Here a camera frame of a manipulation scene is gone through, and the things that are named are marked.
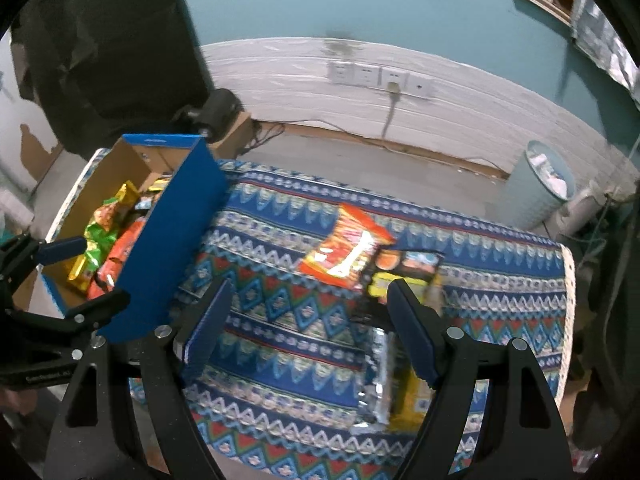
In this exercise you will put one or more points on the red noodle snack bag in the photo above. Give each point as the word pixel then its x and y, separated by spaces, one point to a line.
pixel 344 254

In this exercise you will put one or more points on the black fan heater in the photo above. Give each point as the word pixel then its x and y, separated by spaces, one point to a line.
pixel 213 118

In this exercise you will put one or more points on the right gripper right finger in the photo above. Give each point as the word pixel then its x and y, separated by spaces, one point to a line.
pixel 450 361

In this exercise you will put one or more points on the blue cardboard box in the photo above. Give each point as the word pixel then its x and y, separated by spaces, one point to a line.
pixel 173 229

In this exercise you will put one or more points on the red orange snack bag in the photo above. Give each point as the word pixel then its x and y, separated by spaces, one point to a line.
pixel 106 277

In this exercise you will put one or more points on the black clothes rack cover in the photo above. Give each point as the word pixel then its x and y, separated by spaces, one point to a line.
pixel 103 68

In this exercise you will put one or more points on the left hand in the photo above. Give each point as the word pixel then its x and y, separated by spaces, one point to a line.
pixel 23 402

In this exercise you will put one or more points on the green pea snack bag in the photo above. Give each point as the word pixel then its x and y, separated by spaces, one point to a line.
pixel 102 231

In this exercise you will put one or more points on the black yellow snack bag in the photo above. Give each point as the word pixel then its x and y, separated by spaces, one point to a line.
pixel 418 268

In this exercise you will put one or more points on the grey waste bin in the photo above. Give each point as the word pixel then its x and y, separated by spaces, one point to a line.
pixel 539 184

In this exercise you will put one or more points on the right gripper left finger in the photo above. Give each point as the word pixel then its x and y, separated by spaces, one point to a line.
pixel 171 357

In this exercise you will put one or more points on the white wall socket strip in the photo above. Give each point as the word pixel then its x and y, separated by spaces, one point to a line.
pixel 381 77

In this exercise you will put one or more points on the patterned blue tablecloth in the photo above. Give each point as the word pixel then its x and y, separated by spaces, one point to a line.
pixel 307 328

